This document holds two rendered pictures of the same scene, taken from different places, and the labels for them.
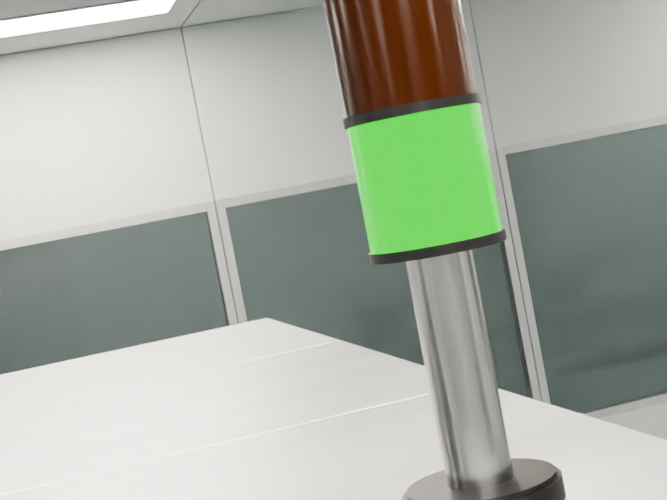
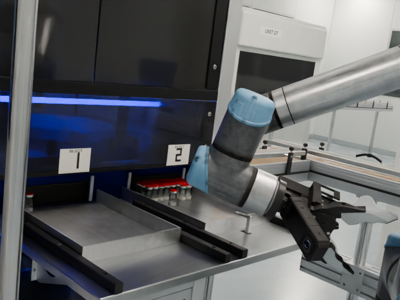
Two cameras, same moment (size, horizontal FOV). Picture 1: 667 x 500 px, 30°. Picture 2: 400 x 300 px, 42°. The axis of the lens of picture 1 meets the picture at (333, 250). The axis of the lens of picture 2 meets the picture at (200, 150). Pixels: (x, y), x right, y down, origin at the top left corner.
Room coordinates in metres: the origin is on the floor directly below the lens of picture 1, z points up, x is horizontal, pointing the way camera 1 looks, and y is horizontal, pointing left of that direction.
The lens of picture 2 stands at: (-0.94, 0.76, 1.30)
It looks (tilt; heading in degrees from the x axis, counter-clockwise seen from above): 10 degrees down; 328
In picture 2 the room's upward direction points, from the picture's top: 7 degrees clockwise
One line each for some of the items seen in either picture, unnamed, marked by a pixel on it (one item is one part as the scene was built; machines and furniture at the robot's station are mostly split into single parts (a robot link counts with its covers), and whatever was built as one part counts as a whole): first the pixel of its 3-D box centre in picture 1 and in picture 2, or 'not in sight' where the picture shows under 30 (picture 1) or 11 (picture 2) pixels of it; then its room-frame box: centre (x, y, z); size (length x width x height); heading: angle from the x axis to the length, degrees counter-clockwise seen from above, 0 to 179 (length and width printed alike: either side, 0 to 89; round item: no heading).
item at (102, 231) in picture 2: not in sight; (90, 219); (0.17, 0.34, 0.90); 0.34 x 0.26 x 0.04; 14
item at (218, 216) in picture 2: not in sight; (194, 204); (0.25, 0.01, 0.90); 0.34 x 0.26 x 0.04; 14
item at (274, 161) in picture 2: not in sight; (247, 164); (0.63, -0.44, 0.92); 0.69 x 0.16 x 0.16; 104
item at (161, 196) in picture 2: not in sight; (169, 191); (0.35, 0.04, 0.91); 0.18 x 0.02 x 0.05; 104
